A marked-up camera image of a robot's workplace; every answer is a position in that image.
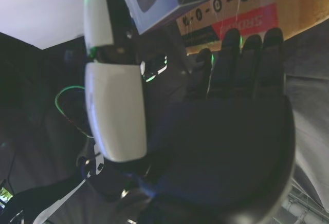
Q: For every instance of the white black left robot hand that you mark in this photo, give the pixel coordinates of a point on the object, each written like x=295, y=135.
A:
x=115, y=111

